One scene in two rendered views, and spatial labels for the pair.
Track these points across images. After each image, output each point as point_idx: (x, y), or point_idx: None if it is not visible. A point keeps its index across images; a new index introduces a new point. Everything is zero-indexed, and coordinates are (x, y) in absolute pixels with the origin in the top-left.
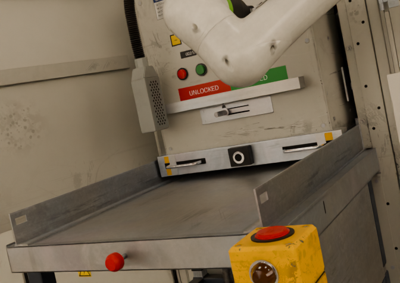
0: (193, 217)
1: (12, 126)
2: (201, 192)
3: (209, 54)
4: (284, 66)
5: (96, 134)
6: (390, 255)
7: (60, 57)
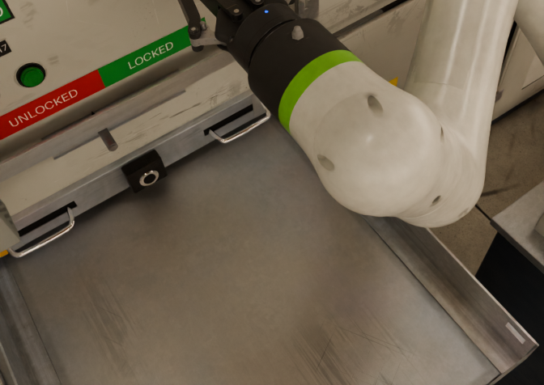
0: (338, 366)
1: None
2: (183, 280)
3: (438, 217)
4: (201, 19)
5: None
6: None
7: None
